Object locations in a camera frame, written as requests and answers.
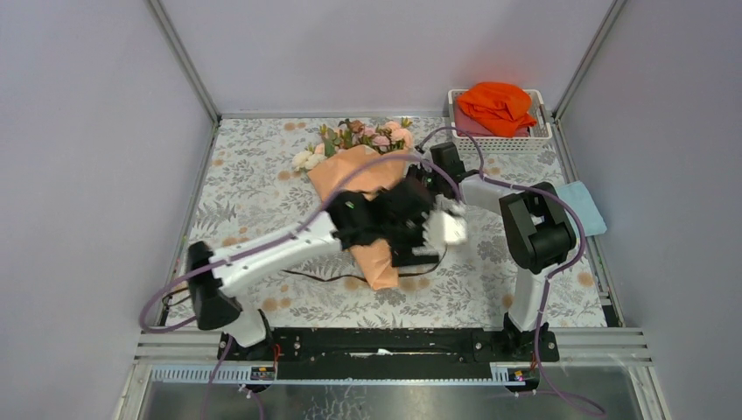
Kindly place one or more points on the pink folded cloth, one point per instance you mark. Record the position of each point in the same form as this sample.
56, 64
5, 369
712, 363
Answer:
464, 122

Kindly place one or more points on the pink fake flower stem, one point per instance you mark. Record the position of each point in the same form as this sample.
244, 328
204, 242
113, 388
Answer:
398, 134

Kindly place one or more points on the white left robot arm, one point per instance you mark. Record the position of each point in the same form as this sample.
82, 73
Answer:
217, 278

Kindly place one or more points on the orange folded cloth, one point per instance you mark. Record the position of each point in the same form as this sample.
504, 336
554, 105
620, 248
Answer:
500, 107

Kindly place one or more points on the light blue towel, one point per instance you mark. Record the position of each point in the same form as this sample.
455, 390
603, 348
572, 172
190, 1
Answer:
577, 196

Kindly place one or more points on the pink fake flower bunch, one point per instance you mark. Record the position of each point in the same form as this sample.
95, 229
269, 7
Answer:
350, 133

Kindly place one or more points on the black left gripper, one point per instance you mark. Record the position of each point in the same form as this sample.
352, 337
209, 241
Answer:
403, 249

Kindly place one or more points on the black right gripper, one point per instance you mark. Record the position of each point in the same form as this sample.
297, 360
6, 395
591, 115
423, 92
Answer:
417, 170

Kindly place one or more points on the dark brown ribbon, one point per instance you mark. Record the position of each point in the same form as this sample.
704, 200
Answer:
168, 303

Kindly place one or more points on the brown kraft wrapping paper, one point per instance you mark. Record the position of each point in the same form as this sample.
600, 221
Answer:
373, 260

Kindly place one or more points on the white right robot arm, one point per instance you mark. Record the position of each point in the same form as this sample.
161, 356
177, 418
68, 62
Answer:
544, 235

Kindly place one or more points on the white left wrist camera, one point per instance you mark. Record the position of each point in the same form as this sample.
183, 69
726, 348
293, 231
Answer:
445, 225

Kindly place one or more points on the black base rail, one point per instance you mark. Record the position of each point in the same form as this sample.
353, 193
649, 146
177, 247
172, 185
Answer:
457, 354

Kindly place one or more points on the white perforated plastic basket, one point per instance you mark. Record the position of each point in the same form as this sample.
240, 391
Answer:
540, 135

